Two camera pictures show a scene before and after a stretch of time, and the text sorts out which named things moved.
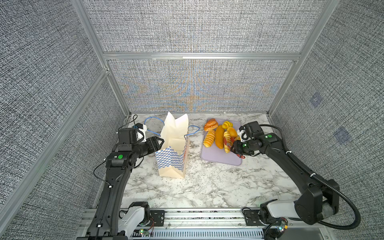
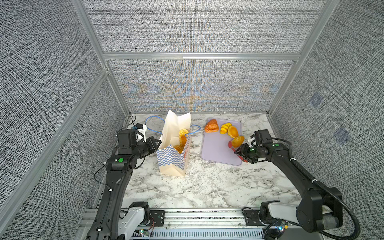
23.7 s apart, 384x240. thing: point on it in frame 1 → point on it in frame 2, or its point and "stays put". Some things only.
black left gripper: x=153 y=145 stays put
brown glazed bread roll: x=210 y=124 stays put
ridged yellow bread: x=209 y=138 → x=182 y=137
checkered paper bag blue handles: x=174 y=133 stays put
